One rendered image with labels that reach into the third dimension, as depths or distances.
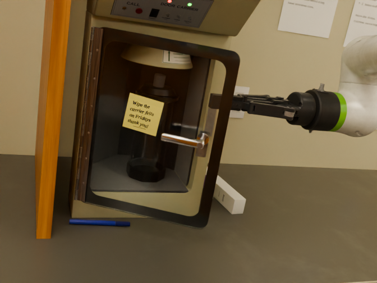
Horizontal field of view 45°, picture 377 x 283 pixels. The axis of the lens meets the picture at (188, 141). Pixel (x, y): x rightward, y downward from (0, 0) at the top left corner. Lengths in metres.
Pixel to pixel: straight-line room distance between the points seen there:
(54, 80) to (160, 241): 0.43
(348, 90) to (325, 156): 0.79
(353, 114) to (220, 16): 0.37
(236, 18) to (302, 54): 0.72
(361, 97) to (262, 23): 0.59
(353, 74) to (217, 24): 0.33
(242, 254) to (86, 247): 0.35
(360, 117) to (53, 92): 0.67
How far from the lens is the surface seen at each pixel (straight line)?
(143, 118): 0.97
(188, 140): 0.91
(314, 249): 1.19
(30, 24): 1.41
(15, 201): 1.19
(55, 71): 0.90
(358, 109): 1.09
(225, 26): 1.01
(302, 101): 1.02
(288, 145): 1.76
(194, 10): 0.96
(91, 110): 1.00
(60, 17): 0.89
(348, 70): 1.12
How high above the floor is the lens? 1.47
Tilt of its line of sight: 17 degrees down
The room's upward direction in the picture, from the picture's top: 10 degrees clockwise
